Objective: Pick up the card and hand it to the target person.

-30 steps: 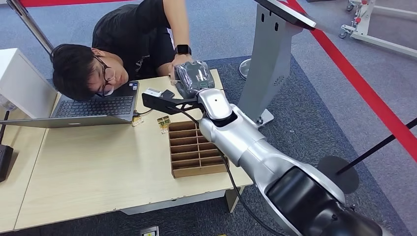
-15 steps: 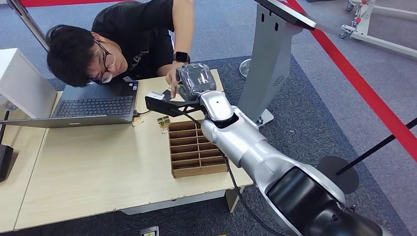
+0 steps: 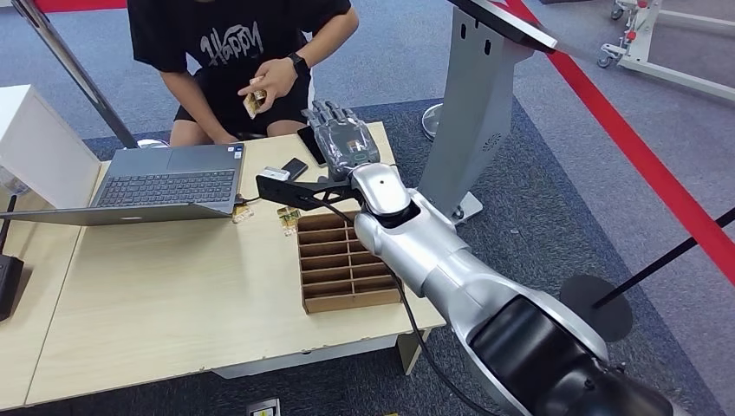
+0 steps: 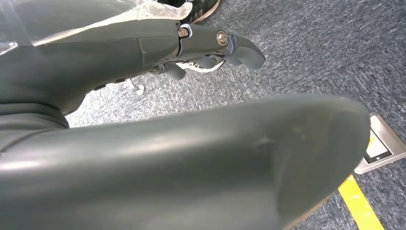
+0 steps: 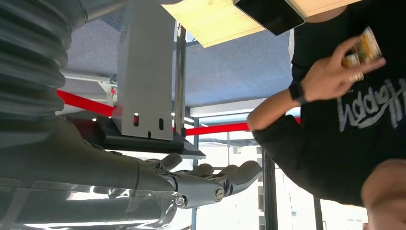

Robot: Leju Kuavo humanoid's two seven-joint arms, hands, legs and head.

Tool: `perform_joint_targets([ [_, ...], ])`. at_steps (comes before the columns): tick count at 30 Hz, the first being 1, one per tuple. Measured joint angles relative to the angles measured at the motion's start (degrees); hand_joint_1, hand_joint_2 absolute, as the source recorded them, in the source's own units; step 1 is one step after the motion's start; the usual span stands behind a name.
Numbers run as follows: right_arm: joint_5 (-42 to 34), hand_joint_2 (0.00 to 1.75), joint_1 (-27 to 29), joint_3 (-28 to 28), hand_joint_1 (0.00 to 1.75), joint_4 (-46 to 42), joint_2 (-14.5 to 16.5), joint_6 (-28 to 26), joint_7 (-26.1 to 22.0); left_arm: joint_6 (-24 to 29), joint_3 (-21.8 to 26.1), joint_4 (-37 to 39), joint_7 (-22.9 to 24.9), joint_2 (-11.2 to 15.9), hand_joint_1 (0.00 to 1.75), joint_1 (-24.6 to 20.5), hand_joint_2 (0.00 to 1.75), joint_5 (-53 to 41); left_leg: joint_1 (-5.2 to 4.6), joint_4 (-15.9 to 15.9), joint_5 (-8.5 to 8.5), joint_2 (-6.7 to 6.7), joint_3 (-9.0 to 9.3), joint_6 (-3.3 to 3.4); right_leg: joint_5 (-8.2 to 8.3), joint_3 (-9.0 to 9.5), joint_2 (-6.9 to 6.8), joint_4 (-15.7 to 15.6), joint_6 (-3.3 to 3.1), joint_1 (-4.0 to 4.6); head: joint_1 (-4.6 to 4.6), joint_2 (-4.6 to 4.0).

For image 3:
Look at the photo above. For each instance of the gold cards pile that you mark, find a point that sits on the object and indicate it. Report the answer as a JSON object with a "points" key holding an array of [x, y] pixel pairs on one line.
{"points": [[289, 219]]}

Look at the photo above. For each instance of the grey open laptop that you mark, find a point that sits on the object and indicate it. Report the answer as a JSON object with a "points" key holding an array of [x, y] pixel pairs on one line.
{"points": [[166, 186]]}

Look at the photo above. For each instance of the floor socket plate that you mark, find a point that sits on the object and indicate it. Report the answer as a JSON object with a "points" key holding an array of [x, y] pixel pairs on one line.
{"points": [[264, 409]]}

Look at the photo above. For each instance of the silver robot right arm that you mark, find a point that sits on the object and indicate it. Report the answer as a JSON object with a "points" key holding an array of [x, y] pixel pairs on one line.
{"points": [[459, 275]]}

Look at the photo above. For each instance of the white cabinet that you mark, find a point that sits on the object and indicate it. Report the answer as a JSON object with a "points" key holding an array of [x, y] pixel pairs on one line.
{"points": [[40, 143]]}

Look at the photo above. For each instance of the white wheeled frame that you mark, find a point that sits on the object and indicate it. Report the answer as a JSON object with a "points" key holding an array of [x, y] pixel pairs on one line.
{"points": [[649, 57]]}

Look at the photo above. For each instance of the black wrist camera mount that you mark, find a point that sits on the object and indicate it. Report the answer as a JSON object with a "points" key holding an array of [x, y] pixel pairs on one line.
{"points": [[293, 192]]}

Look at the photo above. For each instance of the grey desk underframe beam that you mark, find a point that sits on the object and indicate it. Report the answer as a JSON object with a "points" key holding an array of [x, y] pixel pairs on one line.
{"points": [[298, 360]]}

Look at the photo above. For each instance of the person's right hand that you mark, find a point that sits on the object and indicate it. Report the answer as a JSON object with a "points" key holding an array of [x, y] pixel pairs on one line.
{"points": [[225, 138]]}

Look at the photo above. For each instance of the round silver base plate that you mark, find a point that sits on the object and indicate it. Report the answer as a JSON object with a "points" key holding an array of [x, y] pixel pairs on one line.
{"points": [[430, 122]]}

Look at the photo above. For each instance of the dark slanted pole with base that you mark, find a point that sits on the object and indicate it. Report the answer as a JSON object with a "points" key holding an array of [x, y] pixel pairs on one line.
{"points": [[74, 74]]}

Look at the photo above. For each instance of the person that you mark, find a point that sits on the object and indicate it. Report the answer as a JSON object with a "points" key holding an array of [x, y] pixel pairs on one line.
{"points": [[229, 46]]}

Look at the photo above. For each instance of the brown slotted cardboard box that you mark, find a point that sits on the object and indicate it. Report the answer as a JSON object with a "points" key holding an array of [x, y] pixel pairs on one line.
{"points": [[339, 270]]}

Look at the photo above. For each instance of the small black card reader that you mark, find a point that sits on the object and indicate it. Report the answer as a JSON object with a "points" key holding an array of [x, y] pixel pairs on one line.
{"points": [[297, 167]]}

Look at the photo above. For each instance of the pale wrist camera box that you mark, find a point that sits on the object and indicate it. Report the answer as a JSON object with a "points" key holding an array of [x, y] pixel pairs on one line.
{"points": [[277, 173]]}

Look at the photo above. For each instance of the black smartphone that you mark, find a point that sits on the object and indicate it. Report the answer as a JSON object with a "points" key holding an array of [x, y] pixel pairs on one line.
{"points": [[310, 143]]}

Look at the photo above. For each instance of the gold card stack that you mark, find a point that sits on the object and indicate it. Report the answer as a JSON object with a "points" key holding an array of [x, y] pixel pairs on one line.
{"points": [[254, 102]]}

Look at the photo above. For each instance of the wooden desk leg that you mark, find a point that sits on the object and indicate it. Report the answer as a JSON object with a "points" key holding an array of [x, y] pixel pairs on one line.
{"points": [[412, 351]]}

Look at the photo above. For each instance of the person's left hand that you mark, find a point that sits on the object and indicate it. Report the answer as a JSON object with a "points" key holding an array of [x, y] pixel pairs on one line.
{"points": [[275, 80]]}

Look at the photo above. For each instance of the single gold card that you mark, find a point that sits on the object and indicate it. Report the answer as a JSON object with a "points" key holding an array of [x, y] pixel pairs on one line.
{"points": [[242, 213]]}

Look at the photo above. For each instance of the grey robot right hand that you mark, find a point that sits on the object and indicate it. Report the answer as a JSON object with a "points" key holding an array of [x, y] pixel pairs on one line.
{"points": [[347, 143]]}

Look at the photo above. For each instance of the grey kiosk with screen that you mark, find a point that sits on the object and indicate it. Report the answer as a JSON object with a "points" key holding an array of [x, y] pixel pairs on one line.
{"points": [[471, 115]]}

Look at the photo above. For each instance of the black router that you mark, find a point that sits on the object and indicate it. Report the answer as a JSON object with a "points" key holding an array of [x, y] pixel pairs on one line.
{"points": [[8, 281]]}

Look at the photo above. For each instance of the black stanchion with round base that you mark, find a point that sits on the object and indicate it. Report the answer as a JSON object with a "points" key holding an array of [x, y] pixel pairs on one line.
{"points": [[603, 298]]}

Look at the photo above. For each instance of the black wristwatch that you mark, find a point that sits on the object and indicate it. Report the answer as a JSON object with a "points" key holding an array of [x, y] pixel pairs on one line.
{"points": [[298, 63]]}

